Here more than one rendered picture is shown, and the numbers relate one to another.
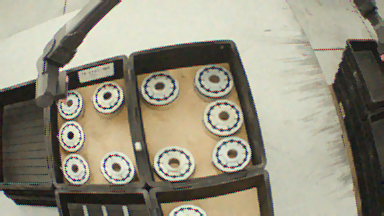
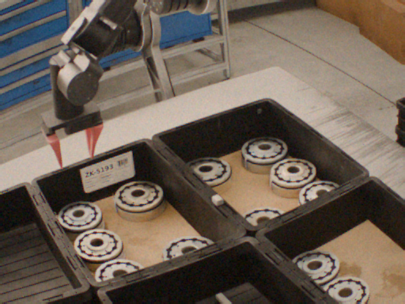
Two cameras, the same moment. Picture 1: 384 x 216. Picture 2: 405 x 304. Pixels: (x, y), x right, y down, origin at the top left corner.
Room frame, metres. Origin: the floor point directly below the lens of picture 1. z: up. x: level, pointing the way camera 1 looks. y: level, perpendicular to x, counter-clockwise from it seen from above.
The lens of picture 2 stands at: (-0.52, 0.37, 1.66)
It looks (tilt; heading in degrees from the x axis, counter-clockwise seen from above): 31 degrees down; 347
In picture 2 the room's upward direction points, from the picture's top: 5 degrees counter-clockwise
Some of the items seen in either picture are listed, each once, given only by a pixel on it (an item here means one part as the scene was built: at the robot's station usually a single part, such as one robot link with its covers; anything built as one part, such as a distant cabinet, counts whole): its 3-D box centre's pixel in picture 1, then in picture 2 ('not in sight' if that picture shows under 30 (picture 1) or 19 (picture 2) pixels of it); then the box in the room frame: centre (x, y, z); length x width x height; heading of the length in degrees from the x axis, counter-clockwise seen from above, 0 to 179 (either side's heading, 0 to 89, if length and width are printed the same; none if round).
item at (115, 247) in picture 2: (71, 136); (97, 245); (0.52, 0.35, 0.86); 0.10 x 0.10 x 0.01
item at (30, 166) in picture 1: (22, 140); (5, 271); (0.46, 0.58, 0.87); 0.40 x 0.30 x 0.11; 13
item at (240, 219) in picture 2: (194, 109); (263, 159); (0.60, -0.01, 0.92); 0.40 x 0.30 x 0.02; 13
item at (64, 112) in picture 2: (49, 80); (68, 101); (0.51, 0.35, 1.17); 0.10 x 0.07 x 0.07; 102
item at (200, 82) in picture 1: (214, 80); (265, 150); (0.72, -0.05, 0.86); 0.10 x 0.10 x 0.01
